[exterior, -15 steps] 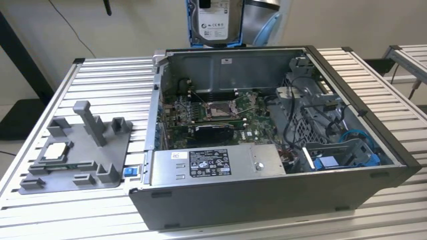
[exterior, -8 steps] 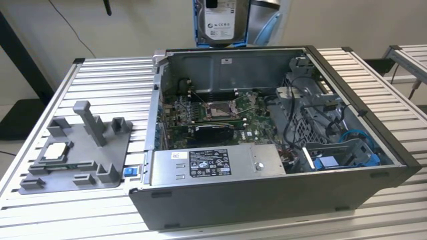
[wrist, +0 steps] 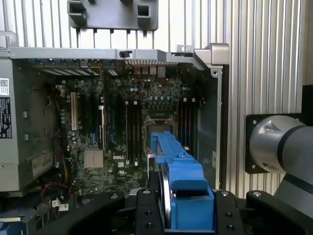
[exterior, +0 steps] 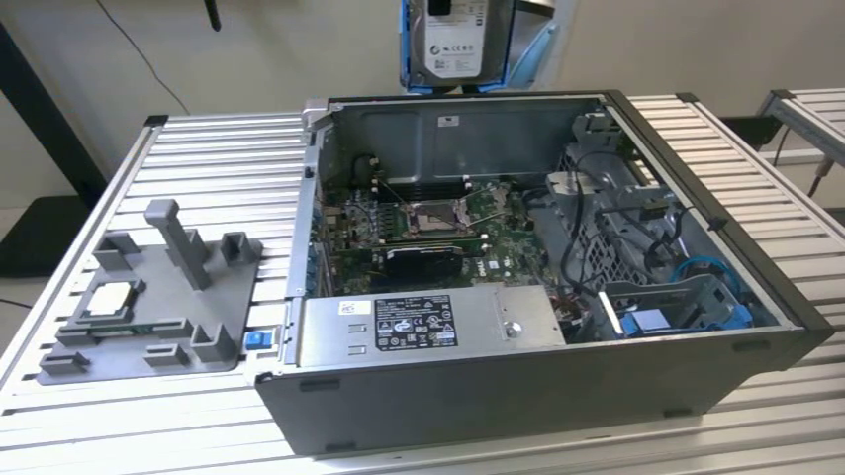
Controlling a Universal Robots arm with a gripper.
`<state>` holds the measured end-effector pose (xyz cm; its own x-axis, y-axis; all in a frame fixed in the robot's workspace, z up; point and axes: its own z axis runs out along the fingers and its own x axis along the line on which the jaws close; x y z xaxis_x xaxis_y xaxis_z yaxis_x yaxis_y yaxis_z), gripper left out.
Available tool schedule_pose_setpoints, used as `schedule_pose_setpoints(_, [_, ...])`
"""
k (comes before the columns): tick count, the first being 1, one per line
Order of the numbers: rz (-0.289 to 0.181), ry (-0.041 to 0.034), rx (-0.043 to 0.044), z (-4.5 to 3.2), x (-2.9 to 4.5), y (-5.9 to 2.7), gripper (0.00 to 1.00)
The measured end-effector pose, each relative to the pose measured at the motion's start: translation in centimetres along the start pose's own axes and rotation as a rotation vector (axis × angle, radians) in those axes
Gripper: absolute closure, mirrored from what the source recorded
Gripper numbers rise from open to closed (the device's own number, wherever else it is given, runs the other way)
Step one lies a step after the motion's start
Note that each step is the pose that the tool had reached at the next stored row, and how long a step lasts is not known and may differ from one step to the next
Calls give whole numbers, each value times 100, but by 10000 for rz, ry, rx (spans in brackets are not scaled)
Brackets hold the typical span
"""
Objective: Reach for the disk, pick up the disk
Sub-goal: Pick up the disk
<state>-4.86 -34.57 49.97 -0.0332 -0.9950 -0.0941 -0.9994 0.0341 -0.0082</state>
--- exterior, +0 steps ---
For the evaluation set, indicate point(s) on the black antenna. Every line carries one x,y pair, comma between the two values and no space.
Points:
213,15

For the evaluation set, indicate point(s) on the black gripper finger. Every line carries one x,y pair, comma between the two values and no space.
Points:
440,6

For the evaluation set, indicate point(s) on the metal slat side table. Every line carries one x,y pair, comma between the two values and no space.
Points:
812,111

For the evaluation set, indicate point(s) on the grey parts rack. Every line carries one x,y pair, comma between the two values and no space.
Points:
165,307

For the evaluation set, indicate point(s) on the blue case latch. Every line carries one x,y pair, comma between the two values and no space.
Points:
258,340

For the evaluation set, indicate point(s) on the black graphics card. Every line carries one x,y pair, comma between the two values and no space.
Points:
422,267

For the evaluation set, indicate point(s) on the black box between tables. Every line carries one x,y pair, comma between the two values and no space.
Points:
750,131

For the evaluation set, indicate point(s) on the green motherboard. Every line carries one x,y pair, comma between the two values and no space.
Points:
509,247

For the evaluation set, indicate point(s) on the grey disk bay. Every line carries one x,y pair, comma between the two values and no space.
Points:
693,297

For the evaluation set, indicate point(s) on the hard disk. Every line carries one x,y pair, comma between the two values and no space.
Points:
456,49

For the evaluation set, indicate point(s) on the CPU socket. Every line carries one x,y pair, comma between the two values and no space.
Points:
436,218

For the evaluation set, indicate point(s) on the black open PC case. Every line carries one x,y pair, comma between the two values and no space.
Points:
463,406

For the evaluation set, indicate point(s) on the blue carrier in bay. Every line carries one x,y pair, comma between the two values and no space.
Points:
647,322

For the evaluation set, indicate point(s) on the black table corner cap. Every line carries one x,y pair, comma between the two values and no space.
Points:
157,120
688,97

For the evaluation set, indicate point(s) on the black slanted pole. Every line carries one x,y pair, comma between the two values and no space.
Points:
46,104

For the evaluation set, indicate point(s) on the black floor stand base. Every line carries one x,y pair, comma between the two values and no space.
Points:
39,237

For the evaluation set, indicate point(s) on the silver power supply unit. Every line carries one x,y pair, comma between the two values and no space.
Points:
429,321

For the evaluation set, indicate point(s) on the perforated grey drive cage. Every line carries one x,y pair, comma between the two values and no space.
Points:
595,247

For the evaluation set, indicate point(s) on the socket locking lever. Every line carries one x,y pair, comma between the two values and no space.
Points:
485,208

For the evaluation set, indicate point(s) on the black RAM slots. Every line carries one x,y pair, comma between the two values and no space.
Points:
422,187

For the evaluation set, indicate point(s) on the silver CPU chip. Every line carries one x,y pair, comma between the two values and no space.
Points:
114,301

